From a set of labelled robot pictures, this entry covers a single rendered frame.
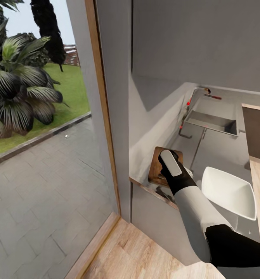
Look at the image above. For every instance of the cabinet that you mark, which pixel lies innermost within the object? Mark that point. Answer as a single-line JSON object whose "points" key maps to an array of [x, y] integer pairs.
{"points": [[211, 42]]}

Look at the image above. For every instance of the bowl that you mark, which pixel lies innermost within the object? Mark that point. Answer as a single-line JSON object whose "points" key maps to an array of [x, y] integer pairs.
{"points": [[229, 192]]}

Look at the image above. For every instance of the cutting board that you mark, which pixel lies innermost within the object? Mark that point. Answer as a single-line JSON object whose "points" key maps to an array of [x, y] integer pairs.
{"points": [[156, 166]]}

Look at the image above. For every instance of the drop in sink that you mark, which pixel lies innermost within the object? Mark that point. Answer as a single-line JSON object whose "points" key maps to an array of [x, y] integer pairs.
{"points": [[213, 114]]}

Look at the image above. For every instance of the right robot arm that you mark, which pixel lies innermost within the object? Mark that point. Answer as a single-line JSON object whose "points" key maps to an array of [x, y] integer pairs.
{"points": [[211, 236]]}

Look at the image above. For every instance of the fixed window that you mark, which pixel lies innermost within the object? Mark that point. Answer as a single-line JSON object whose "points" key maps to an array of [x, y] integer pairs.
{"points": [[59, 198]]}

